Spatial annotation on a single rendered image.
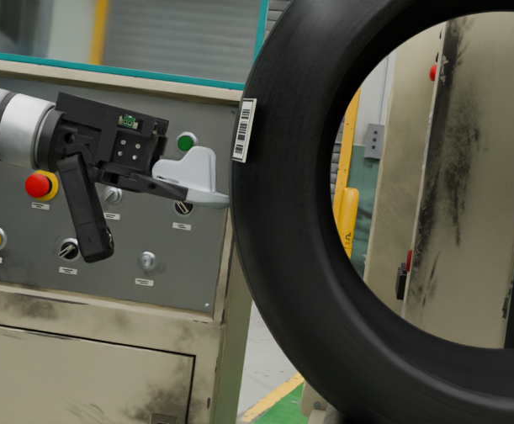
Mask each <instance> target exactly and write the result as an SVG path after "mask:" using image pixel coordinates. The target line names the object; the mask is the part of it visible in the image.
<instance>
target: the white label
mask: <svg viewBox="0 0 514 424"><path fill-rule="evenodd" d="M256 102H257V100H256V99H255V98H243V101H242V106H241V114H240V119H239V124H238V129H237V133H236V142H235V146H234V151H233V156H232V160H235V161H239V162H245V161H246V153H247V148H248V144H249V139H250V134H251V130H252V121H253V116H254V112H255V108H256Z"/></svg>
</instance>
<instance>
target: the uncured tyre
mask: <svg viewBox="0 0 514 424"><path fill-rule="evenodd" d="M491 12H514V0H291V1H290V3H289V4H288V6H287V7H286V8H285V10H284V11H283V12H282V13H281V15H280V16H279V18H278V20H277V22H276V23H275V25H274V26H273V28H272V29H271V31H270V33H269V34H268V37H267V38H266V39H265V41H264V43H263V45H262V48H261V49H260V51H259V53H258V55H257V58H256V60H255V62H254V64H253V66H252V69H251V71H250V74H249V76H248V78H247V81H246V85H245V87H244V90H243V93H242V96H241V101H240V104H239V108H238V110H237V115H236V121H235V125H234V129H233V135H232V141H231V154H230V165H229V200H230V211H231V224H232V230H233V235H234V239H235V244H236V250H237V254H238V257H239V261H240V264H241V269H242V272H243V274H244V277H245V280H246V283H247V286H248V288H249V290H250V293H251V295H252V298H253V300H254V302H255V305H256V307H257V309H258V311H259V313H260V315H261V317H262V319H263V321H264V323H265V324H266V326H267V328H268V330H269V331H270V333H271V334H272V336H273V338H274V340H275V341H276V343H277V344H278V346H279V347H280V348H281V350H282V351H283V353H284V355H285V356H286V357H287V359H288V360H289V361H290V362H291V363H292V364H293V366H294V367H295V368H296V370H297V371H298V372H299V373H300V375H301V376H302V377H303V378H304V379H305V380H306V381H307V382H308V384H309V385H310V386H311V387H312V388H313V389H314V390H315V391H316V392H317V393H318V394H319V395H320V396H321V397H322V398H324V399H325V400H326V401H327V402H328V403H329V404H330V405H332V406H333V407H334V408H337V409H338V410H339V411H340V412H341V413H343V414H344V415H345V416H347V417H348V418H349V419H351V420H352V421H354V422H355V423H357V424H514V348H484V347H472V346H467V345H464V344H459V343H456V342H450V341H448V340H445V339H442V338H441V337H436V336H434V335H433V334H430V333H428V332H426V331H423V330H422V329H420V328H418V327H416V326H414V325H412V324H411V323H410V322H408V321H406V320H405V319H403V318H402V317H400V316H399V315H397V314H396V313H395V312H394V311H393V310H392V309H390V308H389V307H388V306H387V305H386V304H385V303H383V302H382V301H381V300H380V299H379V298H378V297H377V296H376V295H375V293H374V292H373V291H372V290H371V289H370V288H369V287H368V285H367V284H366V283H365V282H364V281H363V279H362V278H361V276H360V275H359V274H358V272H357V270H356V268H355V267H354V266H353V264H352V262H351V260H350V258H349V256H348V255H347V252H346V250H345V248H344V246H343V244H342V240H341V237H340V235H339V232H338V229H337V227H336V222H335V217H334V213H333V208H332V202H331V160H332V154H333V150H334V145H335V142H336V136H337V133H338V131H339V128H340V125H341V122H342V119H343V117H344V114H345V113H346V111H347V108H348V106H349V104H350V103H351V101H352V99H353V97H354V95H355V94H356V92H357V90H358V89H359V88H360V86H361V85H362V84H363V82H364V80H365V79H366V78H367V77H368V75H369V74H370V73H371V72H372V70H373V69H374V68H375V67H376V66H377V65H378V64H379V63H380V62H381V61H382V60H383V59H384V58H385V57H386V56H387V55H389V54H390V53H391V52H392V51H393V50H395V49H396V48H397V47H399V46H400V45H402V44H403V43H405V42H406V41H407V40H409V39H410V38H412V37H414V36H415V35H417V34H420V33H421V32H422V31H424V30H426V29H429V28H431V27H433V26H435V25H438V24H441V23H443V22H446V21H449V20H451V19H456V18H460V17H463V16H467V15H471V14H477V13H491ZM243 98H255V99H256V100H257V102H256V108H255V112H254V116H253V121H252V130H251V134H250V139H249V144H248V148H247V153H246V161H245V162H239V161H235V160H232V156H233V151H234V146H235V142H236V133H237V129H238V124H239V119H240V114H241V106H242V101H243Z"/></svg>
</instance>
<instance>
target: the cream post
mask: <svg viewBox="0 0 514 424"><path fill-rule="evenodd" d="M431 112H432V120H431V126H430V132H429V138H428V144H427V155H426V161H425V167H424V169H422V175H421V185H420V190H419V195H418V201H417V207H416V218H415V224H414V230H413V236H412V242H411V250H412V257H411V268H410V272H407V277H406V283H405V294H404V300H403V306H402V313H401V317H402V318H403V319H405V320H406V321H408V322H410V323H411V324H412V325H414V326H416V327H418V328H420V329H422V330H423V331H426V332H428V333H430V334H433V335H434V336H436V337H441V338H442V339H445V340H448V341H450V342H456V343H459V344H464V345H467V346H472V347H484V348H504V343H505V337H506V327H507V321H508V315H509V309H510V303H511V292H512V286H513V281H514V12H491V13H477V14H471V15H467V16H463V17H460V18H456V19H451V20H449V21H446V22H445V24H444V29H443V31H442V36H441V42H440V48H439V54H438V60H437V71H436V77H435V83H434V89H433V95H432V106H431Z"/></svg>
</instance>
